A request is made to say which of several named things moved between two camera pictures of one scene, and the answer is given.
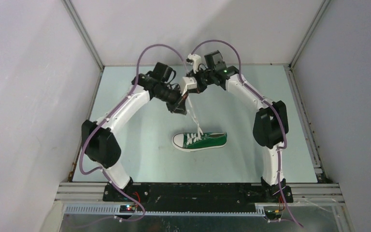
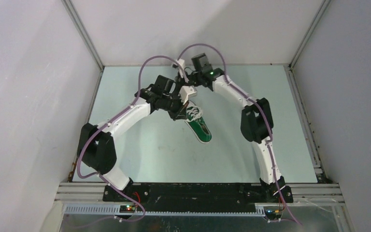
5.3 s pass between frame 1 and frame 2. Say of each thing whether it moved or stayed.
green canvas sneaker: moved
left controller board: stayed
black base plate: stayed
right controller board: stayed
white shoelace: moved
